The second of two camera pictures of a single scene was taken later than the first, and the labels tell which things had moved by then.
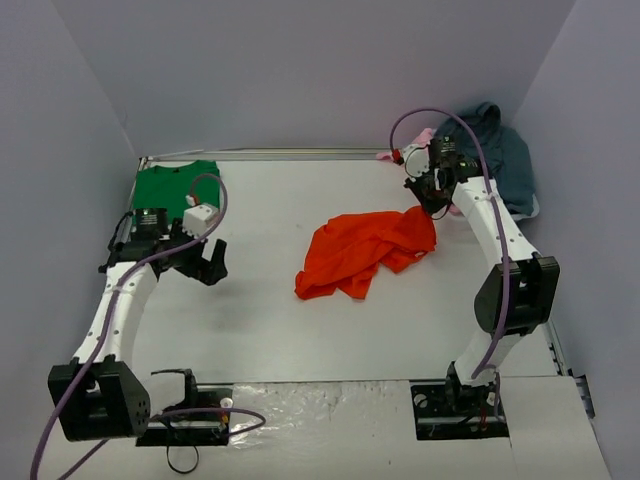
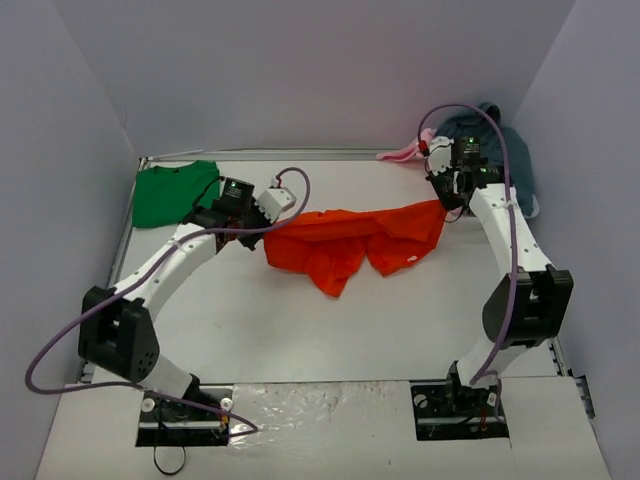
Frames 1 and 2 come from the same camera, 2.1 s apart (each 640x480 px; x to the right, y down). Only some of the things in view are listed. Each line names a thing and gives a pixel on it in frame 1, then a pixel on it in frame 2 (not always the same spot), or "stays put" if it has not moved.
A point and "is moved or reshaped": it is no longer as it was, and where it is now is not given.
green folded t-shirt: x=158 y=187 stays put
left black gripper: x=192 y=258 to x=255 y=232
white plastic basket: x=535 y=212 stays put
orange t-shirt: x=346 y=252 is moved or reshaped
